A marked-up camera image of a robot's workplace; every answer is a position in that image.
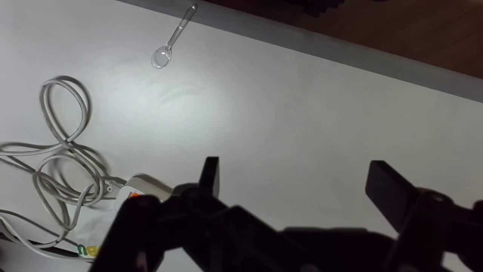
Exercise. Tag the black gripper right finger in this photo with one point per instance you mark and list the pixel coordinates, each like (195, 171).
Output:
(432, 227)

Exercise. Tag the white power strip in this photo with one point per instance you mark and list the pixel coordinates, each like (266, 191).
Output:
(148, 183)

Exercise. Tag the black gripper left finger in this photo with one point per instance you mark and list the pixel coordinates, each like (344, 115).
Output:
(166, 231)

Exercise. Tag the square orange main switch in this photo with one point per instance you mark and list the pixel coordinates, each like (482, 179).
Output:
(133, 195)

